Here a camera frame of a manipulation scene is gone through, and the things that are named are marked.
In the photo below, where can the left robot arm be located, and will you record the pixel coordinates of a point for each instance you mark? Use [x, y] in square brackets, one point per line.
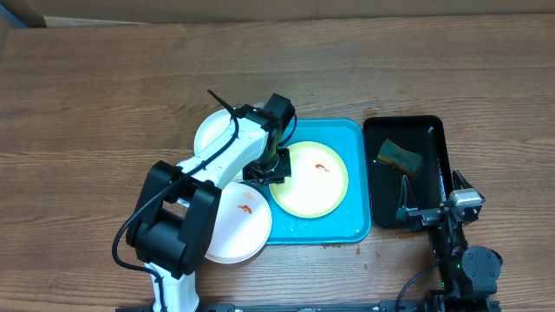
[170, 230]

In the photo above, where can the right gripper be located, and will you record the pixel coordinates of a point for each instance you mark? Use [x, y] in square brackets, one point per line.
[427, 217]

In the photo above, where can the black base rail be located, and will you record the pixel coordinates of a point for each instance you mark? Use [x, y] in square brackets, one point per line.
[383, 306]

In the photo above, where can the teal plastic tray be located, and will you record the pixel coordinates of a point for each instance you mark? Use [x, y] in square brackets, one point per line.
[350, 222]

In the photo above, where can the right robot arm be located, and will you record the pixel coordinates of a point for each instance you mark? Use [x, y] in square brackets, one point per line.
[468, 274]

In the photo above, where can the black plastic tray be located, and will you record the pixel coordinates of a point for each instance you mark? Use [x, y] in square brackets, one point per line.
[423, 135]

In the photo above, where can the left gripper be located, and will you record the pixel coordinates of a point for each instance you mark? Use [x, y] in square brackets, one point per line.
[278, 177]

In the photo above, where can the yellow green rimmed plate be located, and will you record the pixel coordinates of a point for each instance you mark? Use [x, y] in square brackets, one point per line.
[318, 183]

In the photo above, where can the green yellow scrub sponge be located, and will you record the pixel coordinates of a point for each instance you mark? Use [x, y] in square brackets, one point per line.
[403, 160]

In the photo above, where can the white plate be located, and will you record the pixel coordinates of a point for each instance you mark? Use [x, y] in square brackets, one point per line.
[209, 130]
[243, 225]

